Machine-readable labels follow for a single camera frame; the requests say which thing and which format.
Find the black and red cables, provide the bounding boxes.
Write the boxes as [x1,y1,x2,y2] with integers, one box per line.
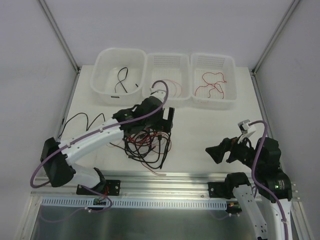
[61,112,173,177]

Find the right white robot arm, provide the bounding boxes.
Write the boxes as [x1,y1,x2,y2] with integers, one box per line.
[205,137,293,240]

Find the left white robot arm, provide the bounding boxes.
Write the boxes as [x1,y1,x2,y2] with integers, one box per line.
[40,96,175,195]

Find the middle white perforated basket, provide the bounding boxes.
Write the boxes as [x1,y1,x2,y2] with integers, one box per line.
[142,52,191,108]

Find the white perforated basket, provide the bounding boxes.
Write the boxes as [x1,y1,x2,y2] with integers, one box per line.
[142,52,191,108]
[190,52,238,111]

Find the right white perforated basket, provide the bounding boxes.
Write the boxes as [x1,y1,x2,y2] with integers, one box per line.
[190,52,238,111]

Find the solid white plastic bin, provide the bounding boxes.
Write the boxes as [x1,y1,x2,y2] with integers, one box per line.
[89,48,147,106]

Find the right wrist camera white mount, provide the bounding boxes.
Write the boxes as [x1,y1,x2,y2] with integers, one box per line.
[237,119,257,144]

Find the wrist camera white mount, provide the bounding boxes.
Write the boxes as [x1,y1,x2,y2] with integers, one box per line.
[150,86,167,102]
[237,119,257,144]

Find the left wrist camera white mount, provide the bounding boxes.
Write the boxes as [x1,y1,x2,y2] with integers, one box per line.
[150,86,167,102]

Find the thin red wire loop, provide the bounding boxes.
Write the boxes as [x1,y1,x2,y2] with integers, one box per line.
[152,78,183,99]

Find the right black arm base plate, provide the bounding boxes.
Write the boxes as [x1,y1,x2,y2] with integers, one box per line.
[207,182,226,199]

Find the red wire in right basket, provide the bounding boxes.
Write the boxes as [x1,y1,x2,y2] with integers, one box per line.
[194,71,228,103]

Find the black cable in bin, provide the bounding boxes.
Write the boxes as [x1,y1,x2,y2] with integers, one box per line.
[114,67,139,94]

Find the aluminium mounting rail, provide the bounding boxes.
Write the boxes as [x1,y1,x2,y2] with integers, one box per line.
[31,171,300,201]

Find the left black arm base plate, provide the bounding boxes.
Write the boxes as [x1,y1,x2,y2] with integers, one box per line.
[76,179,121,196]

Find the left aluminium frame post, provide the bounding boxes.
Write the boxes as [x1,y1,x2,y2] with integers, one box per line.
[37,0,80,73]

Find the aluminium frame post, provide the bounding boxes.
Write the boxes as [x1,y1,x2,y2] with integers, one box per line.
[252,0,301,76]
[37,0,80,73]

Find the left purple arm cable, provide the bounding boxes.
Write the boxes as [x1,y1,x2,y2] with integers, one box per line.
[29,80,169,188]

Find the white slotted cable duct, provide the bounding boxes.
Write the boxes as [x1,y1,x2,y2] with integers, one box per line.
[41,197,227,211]

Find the right aluminium frame post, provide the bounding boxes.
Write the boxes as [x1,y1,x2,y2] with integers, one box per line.
[252,0,301,76]

